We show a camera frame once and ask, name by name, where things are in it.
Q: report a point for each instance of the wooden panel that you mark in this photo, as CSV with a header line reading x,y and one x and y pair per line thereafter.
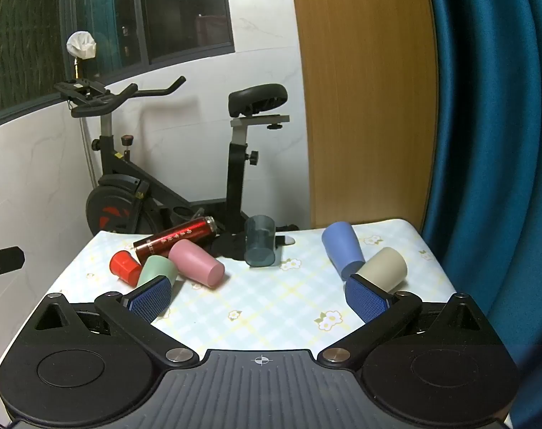
x,y
364,98

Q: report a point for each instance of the pink cup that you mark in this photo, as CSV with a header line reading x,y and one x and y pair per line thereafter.
x,y
197,262

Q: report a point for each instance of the beige cup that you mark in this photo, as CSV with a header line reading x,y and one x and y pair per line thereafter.
x,y
385,268

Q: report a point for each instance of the green cup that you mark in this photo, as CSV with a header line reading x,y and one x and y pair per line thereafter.
x,y
156,270

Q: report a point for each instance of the dark framed window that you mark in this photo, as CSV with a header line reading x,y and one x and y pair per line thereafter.
x,y
29,31

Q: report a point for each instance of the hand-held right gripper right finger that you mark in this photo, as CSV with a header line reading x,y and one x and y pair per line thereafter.
x,y
367,298

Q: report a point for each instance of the red cup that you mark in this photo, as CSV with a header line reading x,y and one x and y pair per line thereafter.
x,y
123,266

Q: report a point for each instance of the clear grey plastic cup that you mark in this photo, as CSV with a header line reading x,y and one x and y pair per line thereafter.
x,y
260,243

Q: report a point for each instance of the white cloth bundle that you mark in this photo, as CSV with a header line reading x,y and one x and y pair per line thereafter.
x,y
81,44

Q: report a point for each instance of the red metal bottle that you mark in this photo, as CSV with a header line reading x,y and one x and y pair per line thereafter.
x,y
175,239

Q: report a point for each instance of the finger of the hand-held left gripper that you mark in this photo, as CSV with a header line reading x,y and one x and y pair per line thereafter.
x,y
3,261

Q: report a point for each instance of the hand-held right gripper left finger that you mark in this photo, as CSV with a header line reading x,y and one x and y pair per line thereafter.
x,y
149,298

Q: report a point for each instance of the black exercise bike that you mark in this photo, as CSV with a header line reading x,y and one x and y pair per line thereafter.
x,y
119,187

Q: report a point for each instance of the blue cup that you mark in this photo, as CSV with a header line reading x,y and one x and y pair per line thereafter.
x,y
342,246

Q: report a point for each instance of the blue curtain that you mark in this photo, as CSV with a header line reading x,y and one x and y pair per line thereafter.
x,y
489,120

